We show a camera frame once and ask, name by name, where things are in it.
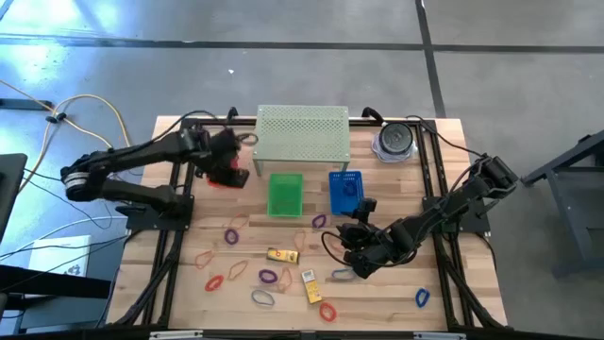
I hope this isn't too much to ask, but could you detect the long black cable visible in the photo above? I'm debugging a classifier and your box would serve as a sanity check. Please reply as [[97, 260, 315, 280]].
[[404, 114, 487, 160]]

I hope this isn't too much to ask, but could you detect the grey metal cart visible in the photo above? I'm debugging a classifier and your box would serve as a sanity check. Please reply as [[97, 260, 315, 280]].
[[520, 127, 604, 280]]

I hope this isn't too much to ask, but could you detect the yellow extension cable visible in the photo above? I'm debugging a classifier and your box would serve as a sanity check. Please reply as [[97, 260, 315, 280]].
[[46, 93, 133, 148], [0, 78, 118, 190]]

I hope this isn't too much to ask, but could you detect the green plastic basket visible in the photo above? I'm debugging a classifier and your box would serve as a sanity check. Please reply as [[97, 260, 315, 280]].
[[266, 172, 305, 219]]

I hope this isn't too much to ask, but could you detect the black furniture beam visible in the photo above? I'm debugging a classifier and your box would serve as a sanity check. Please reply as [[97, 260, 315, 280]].
[[0, 263, 112, 334]]

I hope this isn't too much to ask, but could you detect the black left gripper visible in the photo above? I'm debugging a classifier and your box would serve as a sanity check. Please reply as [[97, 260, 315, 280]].
[[202, 129, 250, 189]]

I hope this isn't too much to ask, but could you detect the grey rubber band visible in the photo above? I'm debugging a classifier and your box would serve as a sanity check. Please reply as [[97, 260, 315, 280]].
[[250, 289, 276, 307]]

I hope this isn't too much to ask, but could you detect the black desk top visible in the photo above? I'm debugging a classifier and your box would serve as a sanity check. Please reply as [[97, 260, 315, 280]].
[[0, 153, 28, 243]]

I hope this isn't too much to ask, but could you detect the white cardboard box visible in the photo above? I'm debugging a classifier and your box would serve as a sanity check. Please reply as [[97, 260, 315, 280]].
[[27, 234, 92, 279]]

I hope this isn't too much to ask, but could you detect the black flat floor bar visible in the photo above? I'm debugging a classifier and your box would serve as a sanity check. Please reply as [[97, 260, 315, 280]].
[[0, 97, 54, 112]]

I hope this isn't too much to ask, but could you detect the yellow crayon box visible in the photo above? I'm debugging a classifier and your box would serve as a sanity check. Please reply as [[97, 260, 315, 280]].
[[300, 268, 325, 305], [266, 247, 301, 265]]

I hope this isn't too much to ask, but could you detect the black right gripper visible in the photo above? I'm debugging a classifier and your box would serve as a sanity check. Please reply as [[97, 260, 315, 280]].
[[335, 197, 397, 280]]

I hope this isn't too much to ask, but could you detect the green perforated metal shelf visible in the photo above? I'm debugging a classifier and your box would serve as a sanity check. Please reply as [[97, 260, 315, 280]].
[[251, 104, 352, 178]]

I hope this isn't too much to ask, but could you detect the red plastic basket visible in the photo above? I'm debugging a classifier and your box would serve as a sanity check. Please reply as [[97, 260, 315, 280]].
[[205, 155, 243, 189]]

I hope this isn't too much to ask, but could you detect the blue plastic basket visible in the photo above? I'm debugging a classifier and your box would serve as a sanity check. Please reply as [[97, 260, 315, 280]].
[[327, 170, 367, 217]]

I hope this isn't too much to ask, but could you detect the thin black cable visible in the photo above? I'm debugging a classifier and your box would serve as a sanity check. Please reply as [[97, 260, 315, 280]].
[[22, 167, 65, 183], [0, 234, 129, 262], [26, 180, 114, 231]]

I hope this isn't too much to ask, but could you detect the white cylinder with black top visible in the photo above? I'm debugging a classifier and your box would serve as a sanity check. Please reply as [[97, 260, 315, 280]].
[[379, 121, 415, 157]]

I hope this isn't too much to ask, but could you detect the silver metal bracket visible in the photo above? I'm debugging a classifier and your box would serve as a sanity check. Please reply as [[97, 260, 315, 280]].
[[149, 330, 204, 340], [413, 331, 467, 340]]

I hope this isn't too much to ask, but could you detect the black cable bundle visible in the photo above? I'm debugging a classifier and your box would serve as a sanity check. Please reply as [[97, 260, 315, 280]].
[[112, 229, 185, 328], [431, 230, 504, 330]]

